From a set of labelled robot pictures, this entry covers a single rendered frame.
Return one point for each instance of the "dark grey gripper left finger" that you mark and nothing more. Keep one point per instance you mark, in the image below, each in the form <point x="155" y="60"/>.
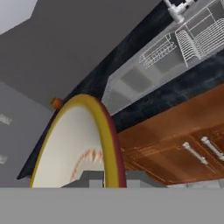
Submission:
<point x="92" y="176"/>

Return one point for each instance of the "grey metal sink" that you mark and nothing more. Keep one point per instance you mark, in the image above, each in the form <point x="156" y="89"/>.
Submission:
<point x="132" y="79"/>

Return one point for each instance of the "brown wooden cupboard door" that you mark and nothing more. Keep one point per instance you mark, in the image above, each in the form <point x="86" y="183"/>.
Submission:
<point x="157" y="159"/>
<point x="215" y="137"/>

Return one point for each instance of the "white bowl with yellow rim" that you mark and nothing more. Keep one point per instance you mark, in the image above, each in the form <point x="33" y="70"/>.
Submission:
<point x="67" y="140"/>

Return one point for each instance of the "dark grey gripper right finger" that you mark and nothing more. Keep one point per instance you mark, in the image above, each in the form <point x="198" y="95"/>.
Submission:
<point x="134" y="177"/>

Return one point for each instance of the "brown wooden panel under sink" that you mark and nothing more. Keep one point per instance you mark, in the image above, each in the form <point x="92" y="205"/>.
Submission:
<point x="180" y="115"/>

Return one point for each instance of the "orange fruit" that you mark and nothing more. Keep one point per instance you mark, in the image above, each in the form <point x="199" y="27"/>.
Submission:
<point x="57" y="103"/>

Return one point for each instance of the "white tap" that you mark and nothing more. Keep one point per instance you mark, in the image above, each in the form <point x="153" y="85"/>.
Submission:
<point x="176" y="10"/>

